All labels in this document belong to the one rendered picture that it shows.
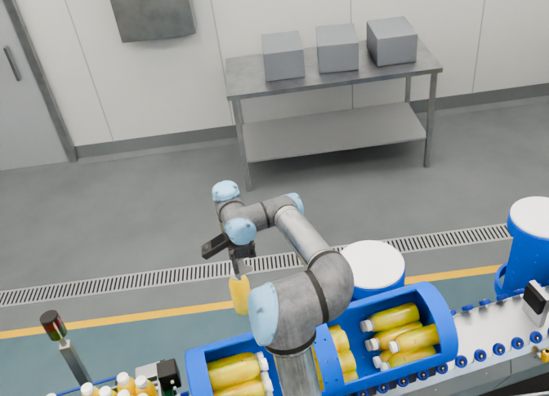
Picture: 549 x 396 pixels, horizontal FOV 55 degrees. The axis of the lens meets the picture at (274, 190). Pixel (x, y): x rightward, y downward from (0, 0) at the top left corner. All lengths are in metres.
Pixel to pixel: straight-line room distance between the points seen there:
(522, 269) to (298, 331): 1.68
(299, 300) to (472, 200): 3.31
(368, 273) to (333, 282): 1.12
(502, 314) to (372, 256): 0.54
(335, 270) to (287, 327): 0.15
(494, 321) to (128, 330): 2.26
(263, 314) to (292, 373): 0.17
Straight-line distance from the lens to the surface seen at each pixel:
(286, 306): 1.06
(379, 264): 2.24
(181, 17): 4.43
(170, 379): 2.07
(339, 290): 1.09
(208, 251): 1.61
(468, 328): 2.21
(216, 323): 3.45
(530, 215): 2.57
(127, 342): 3.54
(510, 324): 2.25
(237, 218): 1.39
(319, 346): 1.74
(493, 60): 5.36
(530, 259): 2.57
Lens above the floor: 2.63
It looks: 37 degrees down
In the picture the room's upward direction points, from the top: 8 degrees counter-clockwise
